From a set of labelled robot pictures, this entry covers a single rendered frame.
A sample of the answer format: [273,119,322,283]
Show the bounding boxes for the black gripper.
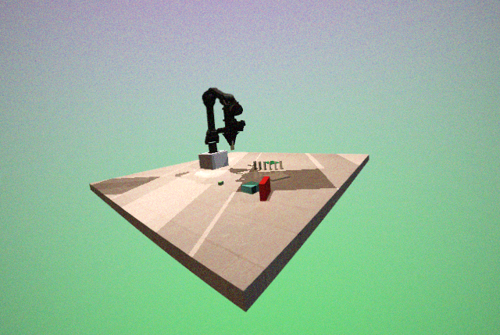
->
[216,116,243,146]

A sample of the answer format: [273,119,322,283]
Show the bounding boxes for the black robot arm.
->
[202,87,245,153]

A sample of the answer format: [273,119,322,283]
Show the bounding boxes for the red flat block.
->
[259,176,271,201]

